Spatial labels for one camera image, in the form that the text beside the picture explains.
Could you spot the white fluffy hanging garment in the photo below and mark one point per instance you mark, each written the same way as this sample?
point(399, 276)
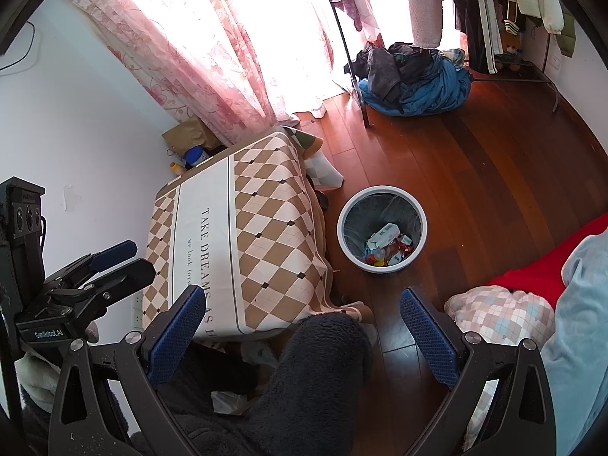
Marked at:
point(425, 4)

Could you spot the brown white checked tablecloth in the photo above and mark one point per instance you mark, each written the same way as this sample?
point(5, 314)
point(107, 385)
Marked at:
point(275, 199)

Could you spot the brown paper bag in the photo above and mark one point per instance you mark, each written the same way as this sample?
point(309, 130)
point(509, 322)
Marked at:
point(190, 130)

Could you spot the pastel checked pillow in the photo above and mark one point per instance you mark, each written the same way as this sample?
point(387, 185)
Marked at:
point(498, 313)

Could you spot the dark grey clothes heap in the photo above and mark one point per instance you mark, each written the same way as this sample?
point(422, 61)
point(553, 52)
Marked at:
point(380, 76)

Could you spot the light blue cloth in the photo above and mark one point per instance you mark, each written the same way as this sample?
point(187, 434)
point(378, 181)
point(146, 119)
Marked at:
point(584, 342)

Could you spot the white round waste bin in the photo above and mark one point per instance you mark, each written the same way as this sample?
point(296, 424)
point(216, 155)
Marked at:
point(361, 218)

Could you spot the black metal clothes rack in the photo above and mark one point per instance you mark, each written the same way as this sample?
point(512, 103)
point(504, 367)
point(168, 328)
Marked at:
point(348, 57)

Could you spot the pink floral curtain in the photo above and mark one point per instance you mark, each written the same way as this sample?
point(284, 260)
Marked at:
point(190, 57)

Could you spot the purple hanging garment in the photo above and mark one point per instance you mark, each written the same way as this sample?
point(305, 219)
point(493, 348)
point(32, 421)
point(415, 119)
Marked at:
point(356, 9)

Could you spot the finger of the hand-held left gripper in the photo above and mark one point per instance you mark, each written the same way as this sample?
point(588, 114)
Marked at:
point(128, 275)
point(114, 255)

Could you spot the blue and dark clothes pile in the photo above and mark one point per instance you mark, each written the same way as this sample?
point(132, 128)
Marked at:
point(437, 90)

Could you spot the person's dark fleece trousers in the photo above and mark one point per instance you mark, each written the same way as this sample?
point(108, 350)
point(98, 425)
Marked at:
point(308, 380)

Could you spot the black white-striped hanging trousers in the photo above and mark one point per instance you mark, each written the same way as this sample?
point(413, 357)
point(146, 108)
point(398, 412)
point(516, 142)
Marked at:
point(479, 19)

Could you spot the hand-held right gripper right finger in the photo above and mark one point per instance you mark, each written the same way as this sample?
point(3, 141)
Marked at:
point(430, 337)

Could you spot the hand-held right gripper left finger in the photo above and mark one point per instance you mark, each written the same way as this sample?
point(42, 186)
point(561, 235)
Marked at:
point(178, 332)

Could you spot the pale checked cloth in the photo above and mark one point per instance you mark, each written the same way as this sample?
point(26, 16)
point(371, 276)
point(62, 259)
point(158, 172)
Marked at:
point(323, 171)

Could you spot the olive green hanging jacket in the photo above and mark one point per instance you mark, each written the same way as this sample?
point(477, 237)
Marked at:
point(566, 33)

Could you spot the blue and white bottle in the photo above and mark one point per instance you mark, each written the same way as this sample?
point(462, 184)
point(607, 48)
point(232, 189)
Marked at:
point(197, 156)

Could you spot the white crumpled paper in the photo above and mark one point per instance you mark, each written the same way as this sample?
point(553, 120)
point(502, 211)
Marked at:
point(228, 401)

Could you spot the pile of discarded packets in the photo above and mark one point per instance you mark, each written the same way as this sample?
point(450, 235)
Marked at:
point(389, 247)

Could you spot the red blanket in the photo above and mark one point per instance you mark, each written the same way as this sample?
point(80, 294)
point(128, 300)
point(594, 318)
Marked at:
point(546, 270)

